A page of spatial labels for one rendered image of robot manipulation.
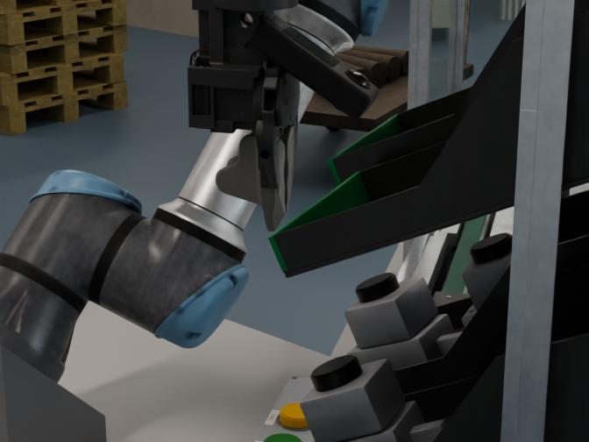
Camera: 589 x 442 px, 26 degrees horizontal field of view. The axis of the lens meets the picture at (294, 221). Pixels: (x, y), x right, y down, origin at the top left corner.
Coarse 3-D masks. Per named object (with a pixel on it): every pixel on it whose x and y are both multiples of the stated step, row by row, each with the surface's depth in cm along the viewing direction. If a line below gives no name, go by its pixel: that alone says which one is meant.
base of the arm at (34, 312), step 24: (0, 264) 144; (24, 264) 143; (0, 288) 141; (24, 288) 142; (48, 288) 142; (0, 312) 140; (24, 312) 140; (48, 312) 142; (72, 312) 145; (0, 336) 138; (24, 336) 139; (48, 336) 141; (72, 336) 147; (48, 360) 141
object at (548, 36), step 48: (528, 0) 54; (528, 48) 55; (528, 96) 56; (528, 144) 56; (528, 192) 57; (528, 240) 58; (528, 288) 59; (528, 336) 60; (528, 384) 60; (528, 432) 61
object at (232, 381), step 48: (96, 336) 180; (144, 336) 180; (240, 336) 180; (96, 384) 165; (144, 384) 165; (192, 384) 165; (240, 384) 165; (144, 432) 153; (192, 432) 153; (240, 432) 153
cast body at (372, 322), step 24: (360, 288) 87; (384, 288) 87; (408, 288) 86; (360, 312) 87; (384, 312) 86; (408, 312) 86; (432, 312) 88; (360, 336) 87; (384, 336) 86; (408, 336) 85; (432, 336) 86; (456, 336) 85; (360, 360) 88; (408, 360) 86
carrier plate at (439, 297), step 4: (436, 292) 166; (440, 292) 166; (444, 292) 166; (448, 292) 166; (436, 296) 165; (440, 296) 165; (444, 296) 165; (448, 296) 164; (452, 296) 165; (456, 296) 165; (460, 296) 165; (464, 296) 165; (436, 300) 163; (440, 300) 163; (444, 300) 163; (448, 300) 163; (452, 300) 163; (436, 304) 162
